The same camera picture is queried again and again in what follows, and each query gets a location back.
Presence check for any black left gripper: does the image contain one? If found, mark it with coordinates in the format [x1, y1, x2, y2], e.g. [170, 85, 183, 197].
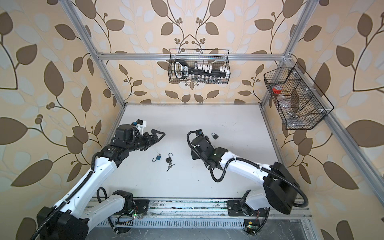
[124, 129, 165, 154]

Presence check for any large black padlock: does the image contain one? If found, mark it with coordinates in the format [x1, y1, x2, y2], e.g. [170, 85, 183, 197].
[166, 153, 174, 165]

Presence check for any smallest black padlock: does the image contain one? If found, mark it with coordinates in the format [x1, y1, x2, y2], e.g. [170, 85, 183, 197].
[212, 133, 219, 140]

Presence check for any large padlock key bunch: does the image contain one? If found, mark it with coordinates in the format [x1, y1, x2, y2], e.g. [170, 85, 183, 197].
[167, 164, 175, 172]

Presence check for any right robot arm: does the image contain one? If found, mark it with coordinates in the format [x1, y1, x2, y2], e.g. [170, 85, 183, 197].
[187, 131, 309, 216]

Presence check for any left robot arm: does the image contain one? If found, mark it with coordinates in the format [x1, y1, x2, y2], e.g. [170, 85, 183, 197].
[31, 120, 166, 240]

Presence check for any blue padlock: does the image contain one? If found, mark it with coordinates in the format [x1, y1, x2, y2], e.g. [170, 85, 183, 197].
[152, 154, 162, 163]

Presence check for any black socket holder tool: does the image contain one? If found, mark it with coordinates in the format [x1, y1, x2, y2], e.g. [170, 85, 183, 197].
[173, 60, 231, 80]

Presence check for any red item in basket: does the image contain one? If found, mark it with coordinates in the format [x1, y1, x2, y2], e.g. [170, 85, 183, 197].
[272, 85, 283, 96]

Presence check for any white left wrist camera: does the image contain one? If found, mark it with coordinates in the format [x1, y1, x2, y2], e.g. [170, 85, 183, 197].
[132, 120, 147, 135]

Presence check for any black wire basket back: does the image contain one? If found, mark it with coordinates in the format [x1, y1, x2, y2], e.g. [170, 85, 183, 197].
[168, 48, 231, 85]

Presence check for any black wire basket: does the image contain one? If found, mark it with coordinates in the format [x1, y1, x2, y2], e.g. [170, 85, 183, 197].
[264, 63, 334, 130]
[168, 48, 231, 85]

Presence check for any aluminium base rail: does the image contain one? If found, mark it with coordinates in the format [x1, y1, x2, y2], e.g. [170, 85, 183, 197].
[111, 198, 314, 231]

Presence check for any aluminium frame horizontal bar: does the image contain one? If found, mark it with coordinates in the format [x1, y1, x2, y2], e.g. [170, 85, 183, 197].
[96, 52, 285, 62]

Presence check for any aluminium frame corner post left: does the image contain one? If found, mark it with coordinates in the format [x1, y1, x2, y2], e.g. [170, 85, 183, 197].
[59, 0, 126, 108]

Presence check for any aluminium frame corner post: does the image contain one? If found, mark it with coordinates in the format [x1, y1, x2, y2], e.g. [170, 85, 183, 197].
[260, 0, 319, 108]
[59, 0, 126, 108]

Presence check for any black wire basket right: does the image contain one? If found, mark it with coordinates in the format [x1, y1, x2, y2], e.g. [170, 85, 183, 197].
[264, 63, 334, 130]

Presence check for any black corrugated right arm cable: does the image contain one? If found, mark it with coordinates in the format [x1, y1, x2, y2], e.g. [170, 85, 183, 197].
[186, 130, 309, 208]

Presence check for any aluminium frame corner post right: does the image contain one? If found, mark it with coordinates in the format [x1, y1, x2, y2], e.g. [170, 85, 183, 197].
[260, 0, 319, 108]

